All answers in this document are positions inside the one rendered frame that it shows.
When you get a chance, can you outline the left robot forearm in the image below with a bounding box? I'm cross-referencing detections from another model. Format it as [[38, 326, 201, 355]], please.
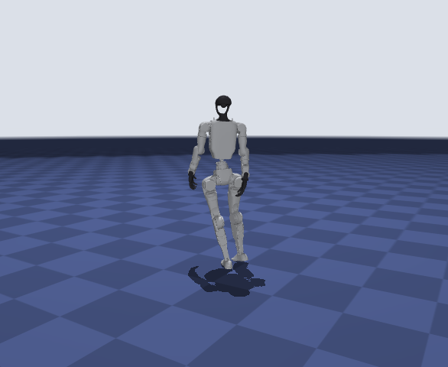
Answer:
[[188, 146, 201, 174]]

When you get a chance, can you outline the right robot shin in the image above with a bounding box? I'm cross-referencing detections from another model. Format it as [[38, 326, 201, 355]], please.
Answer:
[[230, 212, 244, 255]]

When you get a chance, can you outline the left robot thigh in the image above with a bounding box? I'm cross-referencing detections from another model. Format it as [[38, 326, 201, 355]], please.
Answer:
[[202, 175, 225, 229]]

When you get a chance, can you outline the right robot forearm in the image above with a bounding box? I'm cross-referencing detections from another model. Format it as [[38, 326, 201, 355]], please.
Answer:
[[240, 148, 250, 177]]

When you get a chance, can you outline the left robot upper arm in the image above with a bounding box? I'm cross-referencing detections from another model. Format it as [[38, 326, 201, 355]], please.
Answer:
[[197, 122, 212, 154]]

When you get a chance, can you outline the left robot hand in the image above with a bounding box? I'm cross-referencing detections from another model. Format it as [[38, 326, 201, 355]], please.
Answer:
[[188, 171, 197, 190]]

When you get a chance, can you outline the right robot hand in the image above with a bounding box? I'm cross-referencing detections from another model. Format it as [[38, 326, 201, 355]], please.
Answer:
[[235, 172, 248, 196]]

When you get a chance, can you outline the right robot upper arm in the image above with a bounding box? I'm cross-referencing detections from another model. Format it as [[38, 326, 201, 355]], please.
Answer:
[[236, 122, 247, 156]]

